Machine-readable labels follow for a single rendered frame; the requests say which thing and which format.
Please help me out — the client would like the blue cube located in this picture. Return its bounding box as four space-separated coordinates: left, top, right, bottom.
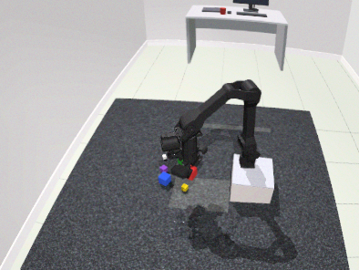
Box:
158 172 171 186

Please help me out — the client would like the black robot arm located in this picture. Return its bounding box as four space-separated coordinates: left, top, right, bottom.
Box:
160 79 262 169

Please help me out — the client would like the red block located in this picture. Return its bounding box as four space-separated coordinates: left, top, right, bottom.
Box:
189 165 197 180

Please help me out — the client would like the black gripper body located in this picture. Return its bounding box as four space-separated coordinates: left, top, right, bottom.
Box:
170 142 208 179

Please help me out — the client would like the purple block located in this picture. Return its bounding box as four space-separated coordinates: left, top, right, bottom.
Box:
159 165 168 173

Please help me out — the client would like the small yellow block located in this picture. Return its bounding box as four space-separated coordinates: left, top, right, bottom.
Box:
181 183 189 192

